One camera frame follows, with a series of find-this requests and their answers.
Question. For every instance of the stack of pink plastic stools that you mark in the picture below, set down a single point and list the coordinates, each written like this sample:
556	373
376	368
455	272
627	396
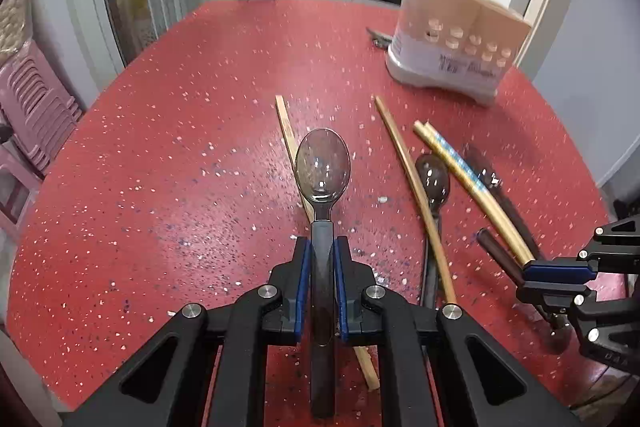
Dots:
35	107

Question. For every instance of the plain bamboo chopstick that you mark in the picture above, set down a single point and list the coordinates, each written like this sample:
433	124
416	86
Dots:
400	147
287	132

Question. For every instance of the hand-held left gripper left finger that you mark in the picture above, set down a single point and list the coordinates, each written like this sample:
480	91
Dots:
301	287

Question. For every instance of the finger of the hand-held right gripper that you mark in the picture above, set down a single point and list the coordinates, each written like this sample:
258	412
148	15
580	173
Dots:
555	271
550	294

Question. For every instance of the small dark utensil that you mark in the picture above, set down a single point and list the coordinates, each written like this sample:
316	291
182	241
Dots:
380	38

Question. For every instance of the beige perforated utensil holder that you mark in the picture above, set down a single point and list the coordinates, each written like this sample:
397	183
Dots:
450	12

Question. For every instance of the dark translucent plastic spoon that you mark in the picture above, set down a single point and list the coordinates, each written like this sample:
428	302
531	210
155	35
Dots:
432	182
482	167
322	167
495	249

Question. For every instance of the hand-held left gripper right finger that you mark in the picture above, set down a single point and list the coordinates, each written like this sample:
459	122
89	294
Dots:
341	287

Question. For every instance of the clear plastic bag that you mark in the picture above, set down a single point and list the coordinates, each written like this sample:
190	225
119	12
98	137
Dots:
12	22

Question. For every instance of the yellow patterned chopsticks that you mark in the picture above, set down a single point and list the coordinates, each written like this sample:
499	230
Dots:
444	157

